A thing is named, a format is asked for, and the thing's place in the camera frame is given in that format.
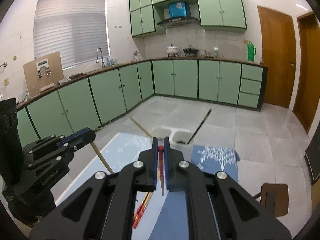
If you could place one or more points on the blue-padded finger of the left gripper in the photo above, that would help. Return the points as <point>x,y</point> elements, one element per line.
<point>78,139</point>

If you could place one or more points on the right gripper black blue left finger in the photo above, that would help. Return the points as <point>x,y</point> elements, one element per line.
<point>104,206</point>

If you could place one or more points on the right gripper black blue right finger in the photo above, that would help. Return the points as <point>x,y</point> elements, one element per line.
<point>217,206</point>

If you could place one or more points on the red wooden chopstick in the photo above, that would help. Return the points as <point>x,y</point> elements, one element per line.
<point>100,156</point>
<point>161,166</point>
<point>140,211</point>

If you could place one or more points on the green lower kitchen cabinets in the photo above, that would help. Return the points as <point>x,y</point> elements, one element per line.
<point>93,100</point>

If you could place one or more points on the two-tone blue tablecloth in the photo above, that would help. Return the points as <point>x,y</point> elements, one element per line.
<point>166,214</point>

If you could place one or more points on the brown wooden stool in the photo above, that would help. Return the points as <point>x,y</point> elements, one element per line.
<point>275,198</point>

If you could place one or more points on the wooden chopstick in holder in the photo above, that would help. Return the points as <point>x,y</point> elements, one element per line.
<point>140,127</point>

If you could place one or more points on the cardboard board with paper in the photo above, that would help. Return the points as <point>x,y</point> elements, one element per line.
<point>43,72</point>

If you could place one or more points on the white plastic utensil holder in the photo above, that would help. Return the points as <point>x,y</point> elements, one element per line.
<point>178,138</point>

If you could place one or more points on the chrome sink faucet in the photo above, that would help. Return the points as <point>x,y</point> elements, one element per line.
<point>100,58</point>

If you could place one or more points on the black chopstick in holder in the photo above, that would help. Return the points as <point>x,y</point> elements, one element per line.
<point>200,125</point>

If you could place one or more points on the white window blind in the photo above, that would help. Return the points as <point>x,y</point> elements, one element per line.
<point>74,28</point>

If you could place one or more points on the white cooking pot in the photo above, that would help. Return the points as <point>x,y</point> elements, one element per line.
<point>172,51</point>

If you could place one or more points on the black wok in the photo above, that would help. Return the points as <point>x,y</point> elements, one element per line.
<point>190,51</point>

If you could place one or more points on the brown wooden door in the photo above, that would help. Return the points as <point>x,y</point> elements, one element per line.
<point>307,98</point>
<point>279,55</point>

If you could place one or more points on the black range hood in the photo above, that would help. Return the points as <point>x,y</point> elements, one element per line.
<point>177,14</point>

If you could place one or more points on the green thermos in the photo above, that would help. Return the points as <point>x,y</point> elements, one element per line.
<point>251,51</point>

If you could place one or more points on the green upper cabinets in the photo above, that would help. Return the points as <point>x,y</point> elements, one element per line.
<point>224,15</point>

